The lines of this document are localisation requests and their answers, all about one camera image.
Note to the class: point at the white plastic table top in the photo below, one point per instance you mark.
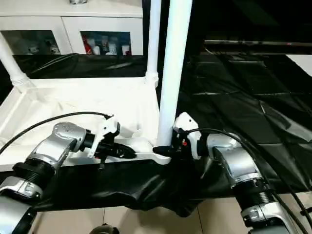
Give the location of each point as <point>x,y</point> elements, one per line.
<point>85,97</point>

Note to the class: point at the white plastic table leg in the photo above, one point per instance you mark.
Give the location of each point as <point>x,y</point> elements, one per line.
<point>175,61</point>
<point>153,36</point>
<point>12,65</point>

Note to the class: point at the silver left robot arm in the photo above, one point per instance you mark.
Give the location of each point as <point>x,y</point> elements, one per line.
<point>61,141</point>

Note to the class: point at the black plastic mat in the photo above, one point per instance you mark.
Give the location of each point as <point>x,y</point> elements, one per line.
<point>243,97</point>

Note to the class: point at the dark rounded robot foot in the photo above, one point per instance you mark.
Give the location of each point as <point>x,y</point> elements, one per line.
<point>103,230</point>

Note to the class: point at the white blue carton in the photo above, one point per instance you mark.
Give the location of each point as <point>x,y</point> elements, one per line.
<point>112,48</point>

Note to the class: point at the red box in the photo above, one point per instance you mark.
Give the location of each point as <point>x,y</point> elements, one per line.
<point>88,46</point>

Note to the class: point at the white glass-door cabinet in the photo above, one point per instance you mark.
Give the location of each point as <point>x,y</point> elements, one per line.
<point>73,22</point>

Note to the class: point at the large black box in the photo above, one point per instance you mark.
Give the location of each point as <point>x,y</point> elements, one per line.
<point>243,19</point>

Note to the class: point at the grey flat board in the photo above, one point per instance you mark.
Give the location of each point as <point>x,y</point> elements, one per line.
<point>302,67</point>

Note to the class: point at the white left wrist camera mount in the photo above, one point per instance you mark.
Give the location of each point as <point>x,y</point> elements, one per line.
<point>106,131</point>

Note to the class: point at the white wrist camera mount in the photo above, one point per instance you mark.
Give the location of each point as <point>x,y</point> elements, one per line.
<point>190,128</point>
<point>106,131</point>

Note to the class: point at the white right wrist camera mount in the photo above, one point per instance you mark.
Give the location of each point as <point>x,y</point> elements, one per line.
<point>190,128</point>

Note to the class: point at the dark horizontal metal rail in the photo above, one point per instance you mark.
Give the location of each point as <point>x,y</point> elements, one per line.
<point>258,44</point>

